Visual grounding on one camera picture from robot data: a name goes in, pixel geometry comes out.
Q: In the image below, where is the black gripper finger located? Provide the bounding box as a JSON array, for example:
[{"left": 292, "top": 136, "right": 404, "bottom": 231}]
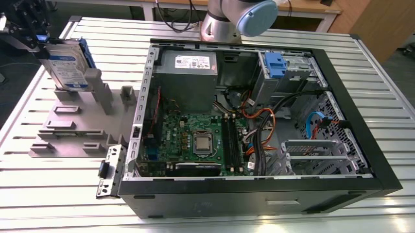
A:
[
  {"left": 7, "top": 23, "right": 49, "bottom": 59},
  {"left": 23, "top": 12, "right": 51, "bottom": 42}
]

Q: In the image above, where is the hard disk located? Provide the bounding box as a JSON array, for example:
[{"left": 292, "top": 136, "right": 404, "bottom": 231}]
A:
[{"left": 37, "top": 36, "right": 96, "bottom": 92}]

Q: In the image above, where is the disk power wire black plug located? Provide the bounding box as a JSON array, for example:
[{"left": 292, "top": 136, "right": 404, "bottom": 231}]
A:
[{"left": 319, "top": 117, "right": 354, "bottom": 131}]

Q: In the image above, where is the metal disk bay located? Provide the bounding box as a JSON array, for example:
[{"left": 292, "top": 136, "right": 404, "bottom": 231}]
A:
[{"left": 280, "top": 139, "right": 360, "bottom": 176}]

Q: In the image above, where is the grey parts rack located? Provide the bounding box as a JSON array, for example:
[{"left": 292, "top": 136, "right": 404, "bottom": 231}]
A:
[{"left": 28, "top": 67, "right": 141, "bottom": 158}]

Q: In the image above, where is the grey power supply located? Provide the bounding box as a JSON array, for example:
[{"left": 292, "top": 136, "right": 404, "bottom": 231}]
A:
[{"left": 152, "top": 50, "right": 217, "bottom": 115}]

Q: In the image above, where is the green motherboard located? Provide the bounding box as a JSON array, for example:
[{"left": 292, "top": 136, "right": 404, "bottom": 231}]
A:
[{"left": 136, "top": 113, "right": 256, "bottom": 177}]

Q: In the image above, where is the silver CPU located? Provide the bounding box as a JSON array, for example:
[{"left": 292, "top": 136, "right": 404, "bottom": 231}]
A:
[{"left": 193, "top": 137, "right": 211, "bottom": 150}]

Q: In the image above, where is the CPU socket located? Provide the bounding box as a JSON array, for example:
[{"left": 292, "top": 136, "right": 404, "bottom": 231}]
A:
[{"left": 189, "top": 130, "right": 219, "bottom": 160}]

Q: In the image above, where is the black RAM slot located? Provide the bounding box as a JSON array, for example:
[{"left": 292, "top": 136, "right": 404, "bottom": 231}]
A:
[
  {"left": 221, "top": 113, "right": 235, "bottom": 172},
  {"left": 231, "top": 113, "right": 245, "bottom": 172}
]

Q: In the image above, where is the black graphics card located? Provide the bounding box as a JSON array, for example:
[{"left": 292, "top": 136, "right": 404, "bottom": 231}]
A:
[{"left": 164, "top": 161, "right": 223, "bottom": 177}]

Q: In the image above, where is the wooden top desk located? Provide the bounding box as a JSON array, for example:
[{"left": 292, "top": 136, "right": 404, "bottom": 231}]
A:
[{"left": 276, "top": 0, "right": 344, "bottom": 33}]

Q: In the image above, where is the black PC case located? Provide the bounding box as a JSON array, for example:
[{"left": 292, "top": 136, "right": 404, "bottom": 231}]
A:
[{"left": 117, "top": 37, "right": 403, "bottom": 219}]

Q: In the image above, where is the brown wooden cabinet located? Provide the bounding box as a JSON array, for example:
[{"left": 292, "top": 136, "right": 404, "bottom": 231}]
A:
[{"left": 327, "top": 0, "right": 415, "bottom": 64}]

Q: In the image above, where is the metal card retention bracket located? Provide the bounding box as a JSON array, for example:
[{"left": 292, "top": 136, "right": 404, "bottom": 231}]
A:
[{"left": 95, "top": 143, "right": 127, "bottom": 200}]

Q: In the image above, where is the orange yellow power wire bundle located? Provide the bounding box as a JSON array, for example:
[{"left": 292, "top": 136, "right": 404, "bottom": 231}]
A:
[{"left": 241, "top": 106, "right": 279, "bottom": 156}]

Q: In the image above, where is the grey wire bundle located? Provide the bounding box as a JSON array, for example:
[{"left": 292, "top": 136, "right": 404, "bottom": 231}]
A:
[{"left": 241, "top": 128, "right": 260, "bottom": 146}]

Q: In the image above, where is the black cable bundle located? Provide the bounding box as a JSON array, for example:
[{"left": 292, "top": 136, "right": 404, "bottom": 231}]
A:
[{"left": 252, "top": 88, "right": 324, "bottom": 177}]

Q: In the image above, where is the blue data wire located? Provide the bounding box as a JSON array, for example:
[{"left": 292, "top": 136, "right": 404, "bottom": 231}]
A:
[{"left": 305, "top": 111, "right": 334, "bottom": 141}]

